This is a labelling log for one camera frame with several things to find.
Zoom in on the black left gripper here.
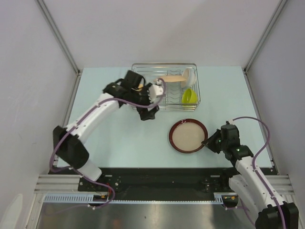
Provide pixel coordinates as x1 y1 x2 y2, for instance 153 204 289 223
130 83 160 121

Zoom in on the metal wire dish rack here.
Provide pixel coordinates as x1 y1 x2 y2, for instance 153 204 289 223
132 62 201 111

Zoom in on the red rimmed cream plate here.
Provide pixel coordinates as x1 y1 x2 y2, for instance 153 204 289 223
168 118 208 154

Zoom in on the beige bird pattern plate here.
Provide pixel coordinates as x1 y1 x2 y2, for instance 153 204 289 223
154 75 187 88

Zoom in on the lime green bowl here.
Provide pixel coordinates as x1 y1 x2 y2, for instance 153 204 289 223
182 88 198 104

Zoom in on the white bowl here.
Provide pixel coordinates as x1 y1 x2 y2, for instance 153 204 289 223
181 68 196 88

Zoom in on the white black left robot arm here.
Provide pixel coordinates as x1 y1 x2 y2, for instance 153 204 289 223
52 70 166 191

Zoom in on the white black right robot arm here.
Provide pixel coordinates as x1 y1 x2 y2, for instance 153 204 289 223
202 122 299 229

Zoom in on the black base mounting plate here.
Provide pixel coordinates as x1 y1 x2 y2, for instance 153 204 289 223
47 167 280 201

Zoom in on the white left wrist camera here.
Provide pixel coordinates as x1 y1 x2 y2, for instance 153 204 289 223
148 78 166 104

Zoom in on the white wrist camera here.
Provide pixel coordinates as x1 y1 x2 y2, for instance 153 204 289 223
148 78 166 104
226 120 234 125

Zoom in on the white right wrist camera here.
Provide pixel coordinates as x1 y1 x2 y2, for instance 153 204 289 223
226 120 234 125

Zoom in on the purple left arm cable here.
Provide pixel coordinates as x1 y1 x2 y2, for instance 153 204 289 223
49 79 168 210

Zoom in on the aluminium front rail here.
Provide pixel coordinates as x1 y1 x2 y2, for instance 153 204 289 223
34 175 80 194

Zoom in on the light blue cable duct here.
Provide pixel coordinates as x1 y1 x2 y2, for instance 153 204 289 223
44 194 94 203

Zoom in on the aluminium frame post left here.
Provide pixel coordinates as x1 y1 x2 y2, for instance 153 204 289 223
35 0 80 75

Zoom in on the aluminium frame post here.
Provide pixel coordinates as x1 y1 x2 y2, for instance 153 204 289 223
244 0 289 72
35 0 80 75

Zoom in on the aluminium frame post right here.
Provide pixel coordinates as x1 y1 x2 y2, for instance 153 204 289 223
244 0 289 72

